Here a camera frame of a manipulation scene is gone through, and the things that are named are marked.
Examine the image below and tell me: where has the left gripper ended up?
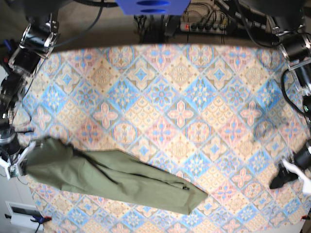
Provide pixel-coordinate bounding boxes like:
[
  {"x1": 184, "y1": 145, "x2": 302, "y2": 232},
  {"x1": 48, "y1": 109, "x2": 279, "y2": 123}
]
[{"x1": 269, "y1": 145, "x2": 311, "y2": 189}]

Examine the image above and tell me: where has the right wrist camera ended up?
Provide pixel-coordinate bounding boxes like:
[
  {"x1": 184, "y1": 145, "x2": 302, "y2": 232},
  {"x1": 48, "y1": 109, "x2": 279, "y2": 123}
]
[{"x1": 5, "y1": 162, "x2": 27, "y2": 180}]

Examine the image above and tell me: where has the blue clamp upper left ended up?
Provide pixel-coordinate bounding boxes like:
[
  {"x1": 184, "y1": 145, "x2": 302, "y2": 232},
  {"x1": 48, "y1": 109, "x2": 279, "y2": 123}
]
[{"x1": 0, "y1": 39, "x2": 17, "y2": 57}]

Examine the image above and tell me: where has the patterned tablecloth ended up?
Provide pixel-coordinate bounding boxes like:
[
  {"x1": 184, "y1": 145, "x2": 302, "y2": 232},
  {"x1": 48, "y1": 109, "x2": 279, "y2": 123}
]
[{"x1": 16, "y1": 45, "x2": 311, "y2": 233}]

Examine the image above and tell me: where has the blue clamp lower left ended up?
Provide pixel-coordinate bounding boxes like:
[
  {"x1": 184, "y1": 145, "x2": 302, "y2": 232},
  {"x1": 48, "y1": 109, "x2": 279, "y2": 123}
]
[{"x1": 4, "y1": 213, "x2": 52, "y2": 230}]

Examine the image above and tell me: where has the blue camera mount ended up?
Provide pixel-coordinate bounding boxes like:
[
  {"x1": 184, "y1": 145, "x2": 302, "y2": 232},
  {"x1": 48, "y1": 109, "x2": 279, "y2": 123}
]
[{"x1": 115, "y1": 0, "x2": 190, "y2": 16}]

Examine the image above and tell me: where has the green t-shirt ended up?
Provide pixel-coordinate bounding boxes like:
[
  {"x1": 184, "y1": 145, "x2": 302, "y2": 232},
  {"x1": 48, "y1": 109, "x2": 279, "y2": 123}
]
[{"x1": 24, "y1": 137, "x2": 208, "y2": 215}]

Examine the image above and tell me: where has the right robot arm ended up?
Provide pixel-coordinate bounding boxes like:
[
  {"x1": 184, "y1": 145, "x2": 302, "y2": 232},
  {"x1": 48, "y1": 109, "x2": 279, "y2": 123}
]
[{"x1": 0, "y1": 0, "x2": 68, "y2": 165}]

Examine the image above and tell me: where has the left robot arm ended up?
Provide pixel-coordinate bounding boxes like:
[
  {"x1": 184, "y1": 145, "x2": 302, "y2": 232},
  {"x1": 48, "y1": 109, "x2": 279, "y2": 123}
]
[{"x1": 243, "y1": 0, "x2": 311, "y2": 194}]

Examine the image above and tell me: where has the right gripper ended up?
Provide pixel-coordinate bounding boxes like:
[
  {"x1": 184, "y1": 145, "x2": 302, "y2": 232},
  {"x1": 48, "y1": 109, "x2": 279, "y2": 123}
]
[{"x1": 0, "y1": 135, "x2": 21, "y2": 165}]

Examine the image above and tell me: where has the blue clamp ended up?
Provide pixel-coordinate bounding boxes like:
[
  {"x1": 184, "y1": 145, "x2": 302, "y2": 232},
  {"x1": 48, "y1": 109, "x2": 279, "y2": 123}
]
[
  {"x1": 0, "y1": 39, "x2": 17, "y2": 57},
  {"x1": 4, "y1": 213, "x2": 52, "y2": 230}
]

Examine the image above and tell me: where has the white power strip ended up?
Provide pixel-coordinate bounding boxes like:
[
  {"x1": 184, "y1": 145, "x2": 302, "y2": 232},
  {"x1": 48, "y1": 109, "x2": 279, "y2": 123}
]
[{"x1": 179, "y1": 22, "x2": 226, "y2": 34}]

